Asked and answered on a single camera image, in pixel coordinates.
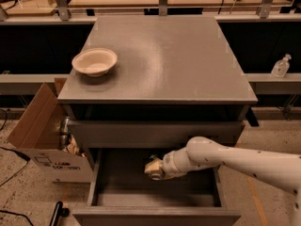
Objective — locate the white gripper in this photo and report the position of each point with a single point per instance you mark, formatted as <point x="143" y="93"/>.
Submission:
<point x="168" y="165"/>

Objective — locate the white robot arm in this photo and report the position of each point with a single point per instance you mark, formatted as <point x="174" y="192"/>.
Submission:
<point x="281" y="170"/>

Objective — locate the open middle drawer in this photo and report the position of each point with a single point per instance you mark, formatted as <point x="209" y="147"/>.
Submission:
<point x="121" y="194"/>

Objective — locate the closed top drawer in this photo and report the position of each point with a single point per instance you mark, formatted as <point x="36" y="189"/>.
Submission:
<point x="151" y="134"/>

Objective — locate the grey drawer cabinet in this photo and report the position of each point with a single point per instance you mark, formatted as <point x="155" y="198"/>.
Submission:
<point x="173" y="68"/>

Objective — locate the cans in cardboard box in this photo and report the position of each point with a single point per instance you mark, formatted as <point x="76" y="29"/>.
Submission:
<point x="68" y="143"/>

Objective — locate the cardboard box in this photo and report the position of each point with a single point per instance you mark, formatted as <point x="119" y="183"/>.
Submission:
<point x="38" y="135"/>

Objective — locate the clear sanitizer pump bottle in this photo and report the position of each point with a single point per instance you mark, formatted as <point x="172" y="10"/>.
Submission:
<point x="281" y="67"/>

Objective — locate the black handle object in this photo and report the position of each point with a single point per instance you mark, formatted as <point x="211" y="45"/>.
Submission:
<point x="59" y="212"/>

